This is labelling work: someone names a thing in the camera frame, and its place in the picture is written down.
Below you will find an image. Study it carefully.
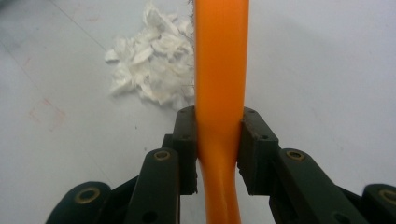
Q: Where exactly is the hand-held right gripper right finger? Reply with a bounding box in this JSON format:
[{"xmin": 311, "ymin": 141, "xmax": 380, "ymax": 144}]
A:
[{"xmin": 237, "ymin": 106, "xmax": 370, "ymax": 224}]

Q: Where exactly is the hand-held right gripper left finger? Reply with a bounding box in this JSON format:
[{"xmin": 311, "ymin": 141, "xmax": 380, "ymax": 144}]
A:
[{"xmin": 123, "ymin": 105, "xmax": 199, "ymax": 224}]

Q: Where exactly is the pile of white paper scraps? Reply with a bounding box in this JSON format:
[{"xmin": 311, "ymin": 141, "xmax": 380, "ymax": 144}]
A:
[{"xmin": 104, "ymin": 1, "xmax": 196, "ymax": 110}]

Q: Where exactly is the orange brush with grey bristles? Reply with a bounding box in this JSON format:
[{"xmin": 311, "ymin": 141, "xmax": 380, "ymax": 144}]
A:
[{"xmin": 187, "ymin": 0, "xmax": 250, "ymax": 224}]

